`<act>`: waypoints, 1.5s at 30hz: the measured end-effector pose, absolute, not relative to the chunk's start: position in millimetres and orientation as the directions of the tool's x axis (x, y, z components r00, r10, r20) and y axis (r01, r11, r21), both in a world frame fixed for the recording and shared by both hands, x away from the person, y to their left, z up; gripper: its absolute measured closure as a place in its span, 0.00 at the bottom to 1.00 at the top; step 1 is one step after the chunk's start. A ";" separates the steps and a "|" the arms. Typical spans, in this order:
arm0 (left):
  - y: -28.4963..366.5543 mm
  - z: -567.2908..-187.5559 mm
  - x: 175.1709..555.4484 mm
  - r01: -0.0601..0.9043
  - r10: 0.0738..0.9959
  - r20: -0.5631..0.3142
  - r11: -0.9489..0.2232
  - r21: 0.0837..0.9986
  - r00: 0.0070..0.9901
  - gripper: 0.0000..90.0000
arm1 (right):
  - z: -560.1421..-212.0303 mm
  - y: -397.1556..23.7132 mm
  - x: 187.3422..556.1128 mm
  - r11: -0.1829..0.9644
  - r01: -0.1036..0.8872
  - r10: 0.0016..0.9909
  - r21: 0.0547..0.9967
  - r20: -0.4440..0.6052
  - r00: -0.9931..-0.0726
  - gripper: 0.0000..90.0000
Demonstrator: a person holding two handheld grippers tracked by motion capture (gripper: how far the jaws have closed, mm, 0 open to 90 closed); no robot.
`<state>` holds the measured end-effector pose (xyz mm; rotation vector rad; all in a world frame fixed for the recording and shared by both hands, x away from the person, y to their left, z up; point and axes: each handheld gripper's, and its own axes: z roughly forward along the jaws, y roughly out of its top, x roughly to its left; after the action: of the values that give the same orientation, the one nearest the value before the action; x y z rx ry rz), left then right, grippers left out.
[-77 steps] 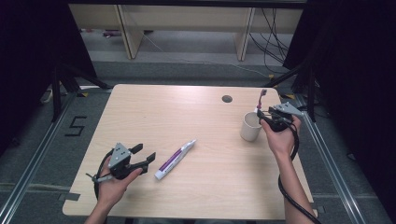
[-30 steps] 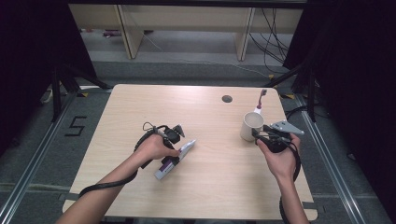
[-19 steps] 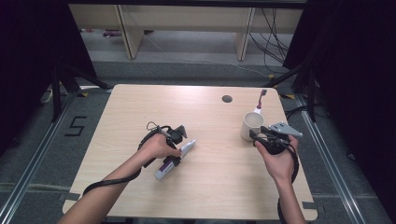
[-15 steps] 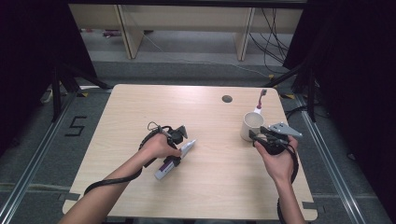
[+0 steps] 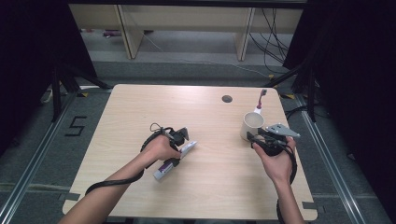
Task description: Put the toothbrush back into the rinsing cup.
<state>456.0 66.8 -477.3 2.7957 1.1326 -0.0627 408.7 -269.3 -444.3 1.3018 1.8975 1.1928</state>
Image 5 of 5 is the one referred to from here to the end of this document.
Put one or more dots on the black metal stand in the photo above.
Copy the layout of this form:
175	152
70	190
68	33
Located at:
311	93
56	93

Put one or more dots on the dark curtain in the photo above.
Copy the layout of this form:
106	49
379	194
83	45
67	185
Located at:
31	62
358	77

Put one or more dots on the purple toothpaste tube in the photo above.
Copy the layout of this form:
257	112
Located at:
190	147

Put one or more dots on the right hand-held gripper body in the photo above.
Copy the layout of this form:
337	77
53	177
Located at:
271	143

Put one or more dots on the metal floor rail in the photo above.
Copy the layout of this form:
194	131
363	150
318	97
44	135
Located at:
330	161
34	161

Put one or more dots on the round grey table grommet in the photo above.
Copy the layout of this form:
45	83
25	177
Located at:
227	99

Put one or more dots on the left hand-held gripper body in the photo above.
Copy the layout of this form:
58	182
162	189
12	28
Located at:
176	137

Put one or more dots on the person's left hand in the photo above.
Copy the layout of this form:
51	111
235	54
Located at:
158	149

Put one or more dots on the white cup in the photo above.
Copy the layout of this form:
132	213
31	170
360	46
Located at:
249	129

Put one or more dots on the person's right hand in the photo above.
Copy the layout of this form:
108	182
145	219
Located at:
278	166

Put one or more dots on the light wooden desk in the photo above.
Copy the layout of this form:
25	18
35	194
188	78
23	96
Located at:
186	18

